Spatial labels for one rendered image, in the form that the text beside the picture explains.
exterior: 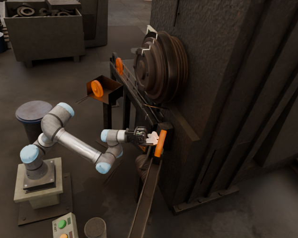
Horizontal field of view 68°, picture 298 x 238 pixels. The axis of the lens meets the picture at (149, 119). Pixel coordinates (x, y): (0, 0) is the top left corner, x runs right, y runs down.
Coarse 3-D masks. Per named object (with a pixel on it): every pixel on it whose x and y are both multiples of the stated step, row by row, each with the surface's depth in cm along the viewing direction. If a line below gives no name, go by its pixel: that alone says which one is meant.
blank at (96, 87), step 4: (96, 80) 199; (92, 84) 202; (96, 84) 195; (100, 84) 196; (92, 88) 205; (96, 88) 199; (100, 88) 196; (96, 92) 202; (100, 92) 197; (100, 96) 202
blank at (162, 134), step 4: (160, 132) 122; (164, 132) 123; (160, 136) 120; (164, 136) 120; (160, 140) 119; (164, 140) 119; (160, 144) 119; (156, 148) 119; (160, 148) 119; (156, 152) 120; (160, 152) 120
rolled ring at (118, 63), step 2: (116, 58) 239; (118, 58) 236; (120, 58) 236; (116, 60) 241; (118, 60) 233; (120, 60) 233; (116, 62) 243; (118, 62) 234; (120, 62) 232; (116, 64) 245; (118, 64) 245; (120, 64) 232; (122, 64) 233; (116, 66) 246; (118, 66) 246; (120, 66) 232; (122, 66) 233; (116, 68) 247; (118, 68) 246; (120, 68) 233; (122, 68) 233; (118, 70) 245; (120, 70) 234; (122, 70) 235; (120, 72) 236; (122, 72) 236; (120, 74) 239
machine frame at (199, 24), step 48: (192, 0) 121; (240, 0) 91; (288, 0) 93; (192, 48) 128; (240, 48) 100; (288, 48) 108; (144, 96) 201; (192, 96) 137; (240, 96) 124; (288, 96) 143; (192, 144) 137; (240, 144) 159; (192, 192) 177
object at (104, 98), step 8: (104, 80) 214; (112, 80) 208; (88, 88) 204; (104, 88) 218; (112, 88) 213; (120, 88) 201; (96, 96) 206; (104, 96) 206; (112, 96) 196; (120, 96) 207; (104, 104) 212; (104, 112) 218; (104, 120) 226; (104, 128) 233; (104, 144) 240
